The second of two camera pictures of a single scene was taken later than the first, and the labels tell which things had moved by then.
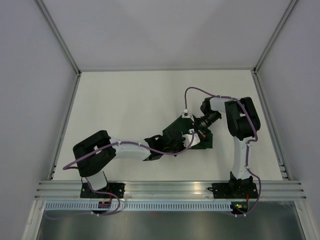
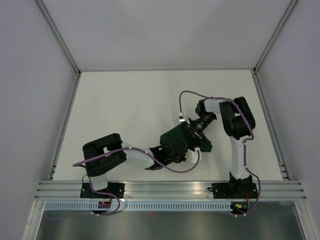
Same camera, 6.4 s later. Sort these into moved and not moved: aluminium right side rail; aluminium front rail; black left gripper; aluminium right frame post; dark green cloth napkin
Moved: dark green cloth napkin; black left gripper
Not moved: aluminium right side rail; aluminium right frame post; aluminium front rail
